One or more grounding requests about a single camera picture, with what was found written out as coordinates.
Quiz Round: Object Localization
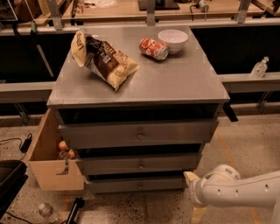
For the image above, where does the red soda can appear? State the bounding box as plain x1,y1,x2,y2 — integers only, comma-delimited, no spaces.
139,38,169,60

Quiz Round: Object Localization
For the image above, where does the wooden side box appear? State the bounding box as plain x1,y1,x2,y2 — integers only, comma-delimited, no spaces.
24,109,84,191

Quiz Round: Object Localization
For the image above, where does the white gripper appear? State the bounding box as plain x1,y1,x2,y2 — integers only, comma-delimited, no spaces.
184,164,241,224

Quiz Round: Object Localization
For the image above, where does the red apple upper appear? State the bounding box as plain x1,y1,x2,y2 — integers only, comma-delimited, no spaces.
58,141,68,151

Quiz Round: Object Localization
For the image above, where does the red apple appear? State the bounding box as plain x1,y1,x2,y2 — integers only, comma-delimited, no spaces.
67,150,75,159
58,141,68,151

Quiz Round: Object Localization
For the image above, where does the white bowl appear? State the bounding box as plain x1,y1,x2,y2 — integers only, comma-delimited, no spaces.
157,30,188,54

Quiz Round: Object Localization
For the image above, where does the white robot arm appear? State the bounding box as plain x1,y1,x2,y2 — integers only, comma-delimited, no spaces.
184,164,280,224

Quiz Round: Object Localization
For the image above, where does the black bin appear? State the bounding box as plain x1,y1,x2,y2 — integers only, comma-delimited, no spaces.
0,160,28,219

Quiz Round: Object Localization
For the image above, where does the black power adapter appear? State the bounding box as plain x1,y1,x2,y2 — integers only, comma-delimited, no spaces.
20,133,32,153

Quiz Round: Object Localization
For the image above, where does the grey drawer cabinet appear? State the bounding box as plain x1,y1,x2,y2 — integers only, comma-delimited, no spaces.
47,27,229,187

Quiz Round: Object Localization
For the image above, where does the black clamp tool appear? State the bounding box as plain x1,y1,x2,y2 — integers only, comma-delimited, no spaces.
66,198,85,224

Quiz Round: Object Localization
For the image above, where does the clear sanitizer bottle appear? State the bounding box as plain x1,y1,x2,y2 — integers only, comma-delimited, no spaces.
250,56,270,79

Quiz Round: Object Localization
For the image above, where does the grey drawer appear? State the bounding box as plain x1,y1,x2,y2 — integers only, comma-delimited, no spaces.
59,119,218,149
85,173,186,194
76,153,201,175

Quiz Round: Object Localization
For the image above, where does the grey middle drawer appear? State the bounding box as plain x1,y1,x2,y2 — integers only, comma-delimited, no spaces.
76,153,201,175

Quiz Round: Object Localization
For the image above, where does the clear plastic water bottle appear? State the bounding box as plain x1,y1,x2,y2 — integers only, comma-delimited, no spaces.
38,203,60,224

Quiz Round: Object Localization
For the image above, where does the yellow brown chip bag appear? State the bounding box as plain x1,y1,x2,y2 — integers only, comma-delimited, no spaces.
71,31,140,91

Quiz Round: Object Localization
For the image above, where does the grey bottom drawer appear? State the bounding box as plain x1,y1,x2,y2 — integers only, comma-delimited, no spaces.
85,173,186,194

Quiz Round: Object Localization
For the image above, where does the red apple lower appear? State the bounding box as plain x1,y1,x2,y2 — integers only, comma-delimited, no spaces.
67,150,75,159

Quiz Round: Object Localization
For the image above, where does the grey top drawer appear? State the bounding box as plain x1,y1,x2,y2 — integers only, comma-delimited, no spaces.
59,119,218,149

